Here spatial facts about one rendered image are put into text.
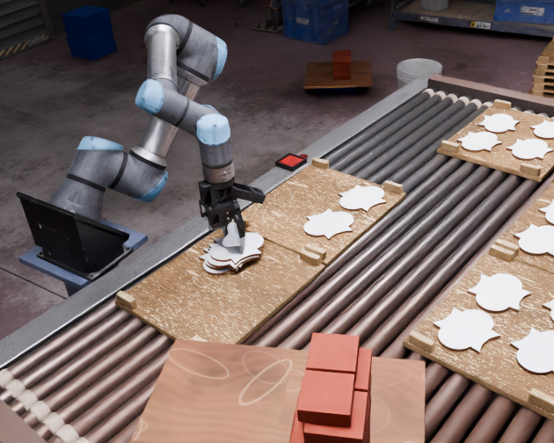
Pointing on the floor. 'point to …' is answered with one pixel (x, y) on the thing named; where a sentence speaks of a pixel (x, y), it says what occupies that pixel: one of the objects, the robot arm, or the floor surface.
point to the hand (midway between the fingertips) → (236, 242)
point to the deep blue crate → (315, 20)
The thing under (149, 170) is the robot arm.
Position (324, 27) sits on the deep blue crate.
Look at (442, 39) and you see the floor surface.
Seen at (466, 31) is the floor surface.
